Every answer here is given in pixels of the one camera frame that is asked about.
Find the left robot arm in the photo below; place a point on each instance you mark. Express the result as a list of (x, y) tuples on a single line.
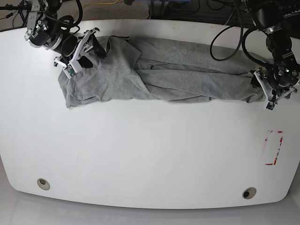
[(269, 17)]

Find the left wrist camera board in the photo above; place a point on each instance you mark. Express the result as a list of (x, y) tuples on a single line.
[(270, 106)]

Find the red tape rectangle marking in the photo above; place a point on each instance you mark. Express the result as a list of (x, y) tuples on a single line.
[(271, 147)]

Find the black tripod stand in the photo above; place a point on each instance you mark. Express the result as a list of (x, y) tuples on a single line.
[(22, 10)]

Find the right table cable grommet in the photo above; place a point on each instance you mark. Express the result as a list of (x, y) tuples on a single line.
[(249, 193)]

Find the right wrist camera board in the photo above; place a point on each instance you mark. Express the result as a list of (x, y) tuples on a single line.
[(69, 72)]

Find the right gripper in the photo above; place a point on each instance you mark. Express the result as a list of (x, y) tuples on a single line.
[(75, 51)]

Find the grey T-shirt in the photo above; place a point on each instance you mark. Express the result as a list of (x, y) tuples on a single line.
[(152, 68)]

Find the left table cable grommet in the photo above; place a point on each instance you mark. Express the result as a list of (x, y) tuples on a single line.
[(43, 184)]

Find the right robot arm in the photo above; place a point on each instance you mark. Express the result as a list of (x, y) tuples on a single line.
[(45, 29)]

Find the table cable grommet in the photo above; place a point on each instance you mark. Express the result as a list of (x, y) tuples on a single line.
[(249, 193), (43, 184)]

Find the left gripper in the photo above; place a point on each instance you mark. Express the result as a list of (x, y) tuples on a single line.
[(276, 84)]

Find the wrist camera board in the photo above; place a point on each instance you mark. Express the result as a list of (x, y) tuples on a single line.
[(270, 106), (69, 72)]

